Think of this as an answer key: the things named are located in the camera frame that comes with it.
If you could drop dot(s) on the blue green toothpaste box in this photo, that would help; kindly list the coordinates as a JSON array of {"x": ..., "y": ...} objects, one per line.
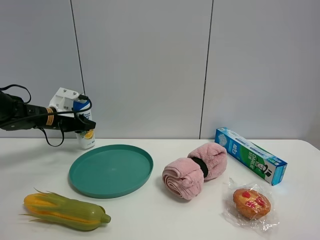
[{"x": 264, "y": 164}]

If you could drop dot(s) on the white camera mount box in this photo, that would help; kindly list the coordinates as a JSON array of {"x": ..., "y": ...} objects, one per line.
[{"x": 63, "y": 101}]

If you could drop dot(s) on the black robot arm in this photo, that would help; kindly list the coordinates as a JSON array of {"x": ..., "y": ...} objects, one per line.
[{"x": 15, "y": 114}]

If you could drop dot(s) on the wrapped muffin with red topping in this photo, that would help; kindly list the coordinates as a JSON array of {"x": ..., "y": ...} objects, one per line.
[{"x": 249, "y": 206}]

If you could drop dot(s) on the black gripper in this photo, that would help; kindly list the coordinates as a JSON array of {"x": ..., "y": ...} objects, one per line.
[{"x": 69, "y": 123}]

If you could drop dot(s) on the pink rolled towel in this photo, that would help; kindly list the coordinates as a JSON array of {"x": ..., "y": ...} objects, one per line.
[{"x": 185, "y": 176}]

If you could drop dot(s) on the teal round plastic plate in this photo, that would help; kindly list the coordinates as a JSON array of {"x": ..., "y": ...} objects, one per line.
[{"x": 111, "y": 171}]

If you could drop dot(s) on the toy corn cob green husk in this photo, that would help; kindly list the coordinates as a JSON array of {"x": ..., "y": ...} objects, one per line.
[{"x": 55, "y": 208}]

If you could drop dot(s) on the white shampoo bottle blue cap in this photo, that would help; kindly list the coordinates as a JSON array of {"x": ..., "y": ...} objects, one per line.
[{"x": 86, "y": 138}]

